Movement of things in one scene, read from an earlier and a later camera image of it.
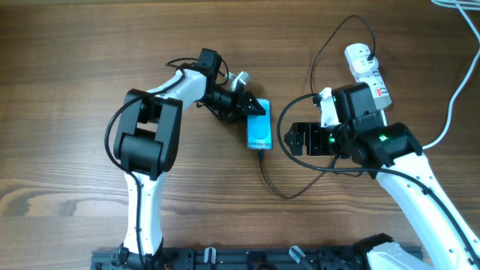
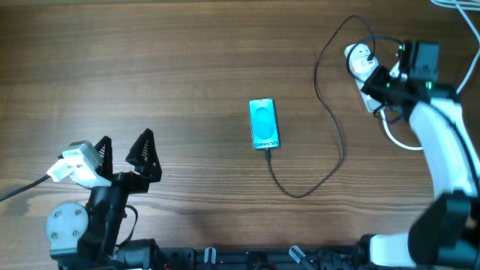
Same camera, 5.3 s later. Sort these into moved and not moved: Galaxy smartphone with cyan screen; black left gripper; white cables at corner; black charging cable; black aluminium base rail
Moved: Galaxy smartphone with cyan screen; black charging cable; black left gripper
Not moved: black aluminium base rail; white cables at corner
